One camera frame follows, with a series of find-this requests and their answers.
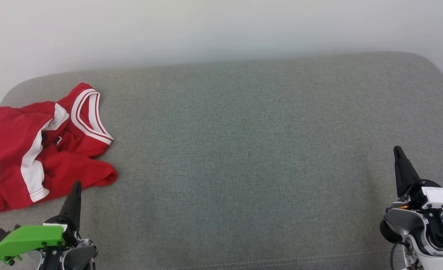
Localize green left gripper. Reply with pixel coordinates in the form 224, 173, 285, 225
0, 181, 82, 265

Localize red basketball shorts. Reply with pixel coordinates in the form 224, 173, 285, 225
0, 101, 70, 213

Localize grey fabric sofa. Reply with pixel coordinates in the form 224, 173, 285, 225
0, 51, 443, 270

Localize thin black right arm cable loop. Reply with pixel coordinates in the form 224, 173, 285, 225
390, 240, 410, 270

